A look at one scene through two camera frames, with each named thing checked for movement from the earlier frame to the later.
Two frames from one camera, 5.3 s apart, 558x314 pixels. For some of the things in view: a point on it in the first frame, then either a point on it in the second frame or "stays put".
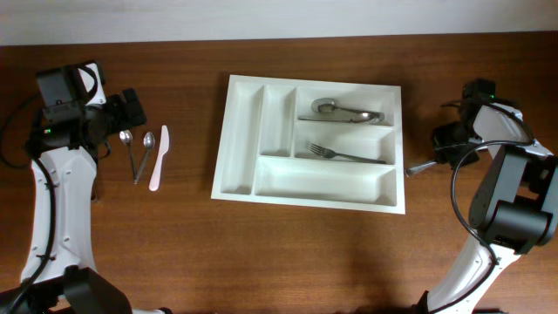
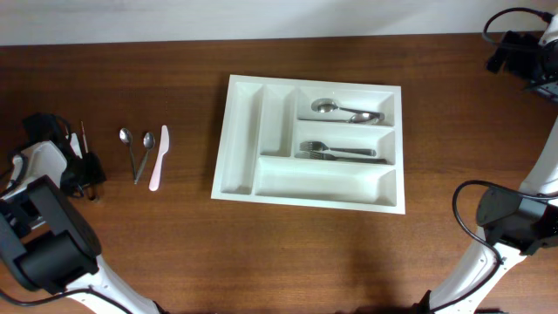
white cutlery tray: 263,155 stays put
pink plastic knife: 154,180 stays put
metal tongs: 94,194 stays put
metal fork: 414,168 -> 320,146
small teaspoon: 148,142 stays put
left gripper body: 116,117 -> 85,172
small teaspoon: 126,137 stays put
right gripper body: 453,142 -> 525,61
